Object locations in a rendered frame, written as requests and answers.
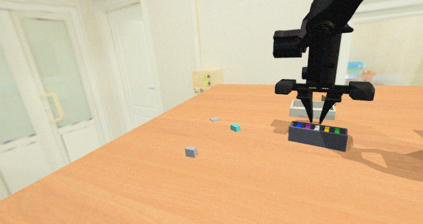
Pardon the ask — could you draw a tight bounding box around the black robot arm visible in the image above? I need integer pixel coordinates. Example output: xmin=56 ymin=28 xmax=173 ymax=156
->
xmin=273 ymin=0 xmax=363 ymax=58

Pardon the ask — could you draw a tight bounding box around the small teal block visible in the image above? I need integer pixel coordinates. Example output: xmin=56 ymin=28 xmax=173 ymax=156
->
xmin=231 ymin=123 xmax=240 ymax=132

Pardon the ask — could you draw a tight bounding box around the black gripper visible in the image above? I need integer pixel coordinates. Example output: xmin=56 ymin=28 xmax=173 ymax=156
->
xmin=274 ymin=57 xmax=375 ymax=124

